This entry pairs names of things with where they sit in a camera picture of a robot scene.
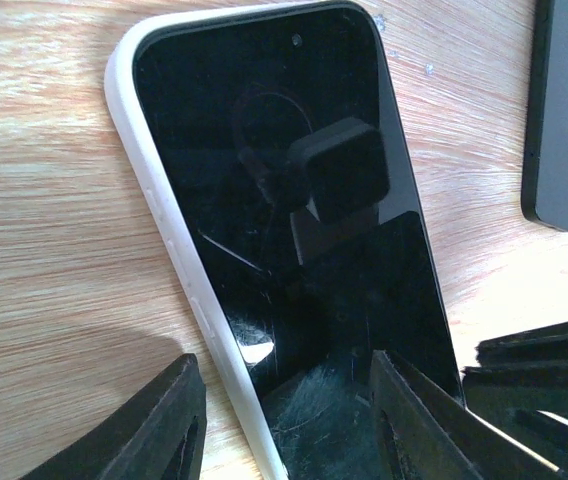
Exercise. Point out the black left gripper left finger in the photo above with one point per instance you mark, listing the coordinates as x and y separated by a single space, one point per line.
159 433

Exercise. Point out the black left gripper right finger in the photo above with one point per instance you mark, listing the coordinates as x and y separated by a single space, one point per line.
421 432

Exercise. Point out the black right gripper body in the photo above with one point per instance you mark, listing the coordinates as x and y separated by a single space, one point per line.
520 385

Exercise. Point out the black phone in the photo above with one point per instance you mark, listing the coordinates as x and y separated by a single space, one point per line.
544 185
280 136

